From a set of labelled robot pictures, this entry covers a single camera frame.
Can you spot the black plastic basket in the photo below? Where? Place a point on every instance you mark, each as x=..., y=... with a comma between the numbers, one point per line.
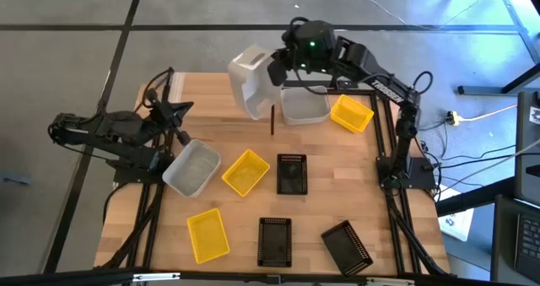
x=346, y=249
x=292, y=175
x=274, y=242

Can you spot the black desk leg bar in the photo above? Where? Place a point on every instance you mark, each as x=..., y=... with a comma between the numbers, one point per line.
x=472, y=199

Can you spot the yellow plastic basket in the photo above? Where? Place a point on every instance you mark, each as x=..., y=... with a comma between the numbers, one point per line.
x=208, y=236
x=352, y=114
x=245, y=173

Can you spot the silver bracket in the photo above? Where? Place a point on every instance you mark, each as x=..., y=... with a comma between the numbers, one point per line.
x=390, y=282
x=156, y=277

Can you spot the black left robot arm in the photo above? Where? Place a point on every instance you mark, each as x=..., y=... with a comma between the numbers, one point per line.
x=118, y=127

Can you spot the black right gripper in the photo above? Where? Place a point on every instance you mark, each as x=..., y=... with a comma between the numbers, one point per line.
x=290, y=54

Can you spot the black aluminium frame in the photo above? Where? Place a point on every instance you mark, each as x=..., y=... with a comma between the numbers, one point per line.
x=150, y=235
x=378, y=125

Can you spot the black crossbar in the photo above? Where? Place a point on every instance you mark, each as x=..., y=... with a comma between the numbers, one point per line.
x=63, y=279

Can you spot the black shelf post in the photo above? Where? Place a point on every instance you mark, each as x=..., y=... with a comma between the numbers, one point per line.
x=272, y=123

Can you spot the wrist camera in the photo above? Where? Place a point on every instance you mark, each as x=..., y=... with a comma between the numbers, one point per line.
x=184, y=138
x=278, y=73

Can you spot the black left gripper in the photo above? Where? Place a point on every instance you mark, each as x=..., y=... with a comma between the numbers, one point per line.
x=162, y=117

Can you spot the small grey floor object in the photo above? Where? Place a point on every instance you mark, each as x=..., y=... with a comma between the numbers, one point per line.
x=17, y=179

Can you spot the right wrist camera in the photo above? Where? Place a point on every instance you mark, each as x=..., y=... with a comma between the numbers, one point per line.
x=278, y=73

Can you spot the black desk foot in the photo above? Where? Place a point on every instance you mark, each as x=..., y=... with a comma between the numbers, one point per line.
x=485, y=90

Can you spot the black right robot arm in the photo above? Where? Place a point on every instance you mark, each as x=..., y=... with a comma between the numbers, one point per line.
x=392, y=90

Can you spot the grey metal table rail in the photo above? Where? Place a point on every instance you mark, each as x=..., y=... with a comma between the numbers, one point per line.
x=515, y=21

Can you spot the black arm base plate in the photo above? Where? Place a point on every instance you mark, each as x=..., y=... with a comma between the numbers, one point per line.
x=422, y=178
x=135, y=178

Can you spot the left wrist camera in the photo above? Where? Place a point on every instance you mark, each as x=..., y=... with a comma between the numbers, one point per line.
x=184, y=138

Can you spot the black keyboard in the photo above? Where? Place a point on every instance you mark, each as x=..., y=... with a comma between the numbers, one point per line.
x=529, y=244

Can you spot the grey computer case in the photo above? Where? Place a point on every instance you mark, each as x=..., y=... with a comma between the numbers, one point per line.
x=527, y=172

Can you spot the yellow white power plug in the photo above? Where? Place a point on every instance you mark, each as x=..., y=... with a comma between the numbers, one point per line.
x=453, y=118

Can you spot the white plastic basket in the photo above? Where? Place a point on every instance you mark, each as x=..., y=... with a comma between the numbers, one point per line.
x=304, y=106
x=249, y=83
x=192, y=168

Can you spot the white box with logo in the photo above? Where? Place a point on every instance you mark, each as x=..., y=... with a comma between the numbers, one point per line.
x=457, y=227

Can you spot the dark grey desk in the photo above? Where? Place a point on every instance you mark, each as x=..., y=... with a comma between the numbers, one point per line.
x=502, y=244

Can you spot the white logo sticker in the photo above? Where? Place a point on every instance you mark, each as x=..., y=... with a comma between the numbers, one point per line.
x=535, y=116

